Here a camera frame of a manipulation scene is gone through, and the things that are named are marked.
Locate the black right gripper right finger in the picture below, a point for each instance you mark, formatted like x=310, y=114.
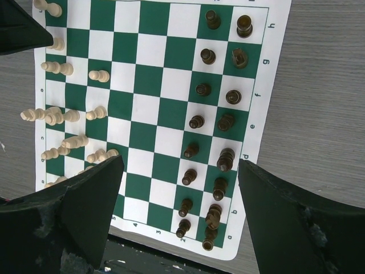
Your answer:
x=296, y=231

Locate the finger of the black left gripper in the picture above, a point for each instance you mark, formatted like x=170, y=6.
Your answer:
x=19, y=31

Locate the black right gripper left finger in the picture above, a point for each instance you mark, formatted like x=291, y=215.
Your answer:
x=62, y=228

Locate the dark pawn chess piece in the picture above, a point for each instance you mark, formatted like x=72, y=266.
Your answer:
x=196, y=121

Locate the light pawn chess piece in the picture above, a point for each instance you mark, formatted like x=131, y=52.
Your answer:
x=102, y=76

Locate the green white chess mat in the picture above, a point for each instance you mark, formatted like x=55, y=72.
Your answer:
x=168, y=61

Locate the dark knight chess piece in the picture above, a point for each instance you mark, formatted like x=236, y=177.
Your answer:
x=239, y=58

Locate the dark rook chess piece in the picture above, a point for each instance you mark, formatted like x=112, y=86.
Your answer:
x=244, y=26

